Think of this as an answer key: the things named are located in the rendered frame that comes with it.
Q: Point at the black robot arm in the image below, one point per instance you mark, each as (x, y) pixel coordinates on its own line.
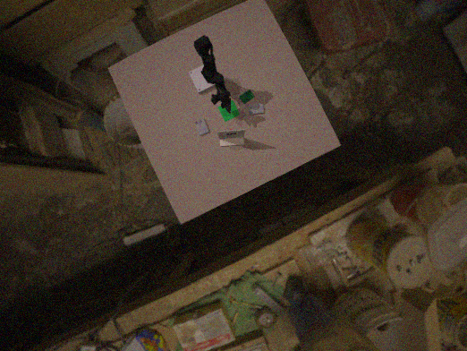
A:
(209, 71)

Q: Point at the green square mat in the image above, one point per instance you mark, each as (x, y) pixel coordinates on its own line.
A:
(225, 114)

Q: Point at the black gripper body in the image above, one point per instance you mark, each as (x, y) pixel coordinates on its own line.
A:
(224, 94)

